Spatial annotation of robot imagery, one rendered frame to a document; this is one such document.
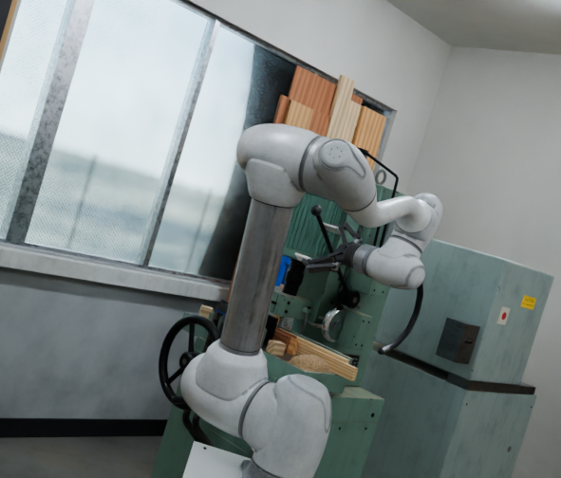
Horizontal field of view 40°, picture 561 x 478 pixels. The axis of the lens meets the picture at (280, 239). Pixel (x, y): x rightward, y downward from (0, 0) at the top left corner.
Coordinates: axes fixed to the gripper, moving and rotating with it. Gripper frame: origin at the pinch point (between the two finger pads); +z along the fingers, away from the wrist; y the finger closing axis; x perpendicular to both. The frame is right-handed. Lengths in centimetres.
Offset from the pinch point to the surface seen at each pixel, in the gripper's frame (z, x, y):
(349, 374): -20.5, -29.2, -22.8
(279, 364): -5.7, -18.2, -34.3
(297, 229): 11.6, -2.5, 4.0
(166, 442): 33, -42, -69
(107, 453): 125, -109, -80
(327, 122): 138, -80, 127
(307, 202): 11.2, 2.7, 11.9
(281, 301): 11.8, -18.4, -14.3
